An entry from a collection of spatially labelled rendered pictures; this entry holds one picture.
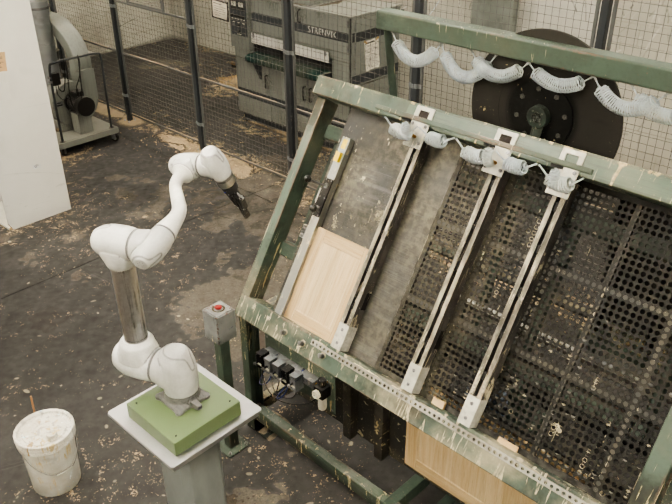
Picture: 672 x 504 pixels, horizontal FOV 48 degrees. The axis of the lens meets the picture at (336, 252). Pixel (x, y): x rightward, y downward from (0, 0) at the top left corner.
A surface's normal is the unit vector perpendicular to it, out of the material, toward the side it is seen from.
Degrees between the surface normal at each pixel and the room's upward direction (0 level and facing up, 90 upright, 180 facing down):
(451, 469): 90
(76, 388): 0
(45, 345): 0
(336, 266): 58
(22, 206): 90
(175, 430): 1
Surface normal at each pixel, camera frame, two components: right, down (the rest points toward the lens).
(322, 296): -0.59, -0.15
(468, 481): -0.70, 0.36
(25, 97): 0.72, 0.34
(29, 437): 0.00, -0.87
